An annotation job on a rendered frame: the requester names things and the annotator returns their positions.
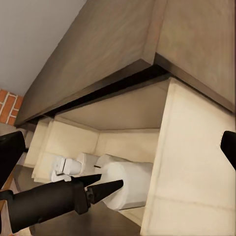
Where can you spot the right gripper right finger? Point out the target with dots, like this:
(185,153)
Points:
(228,146)

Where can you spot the cabinet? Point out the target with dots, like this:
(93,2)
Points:
(147,81)

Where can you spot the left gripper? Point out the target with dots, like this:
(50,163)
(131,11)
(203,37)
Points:
(56,198)

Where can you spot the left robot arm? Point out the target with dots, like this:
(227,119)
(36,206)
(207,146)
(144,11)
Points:
(65,193)

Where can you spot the pillar candle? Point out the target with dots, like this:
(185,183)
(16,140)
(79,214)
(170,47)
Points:
(136,178)
(89,162)
(104,159)

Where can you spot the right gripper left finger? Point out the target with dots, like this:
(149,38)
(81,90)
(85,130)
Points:
(11,148)

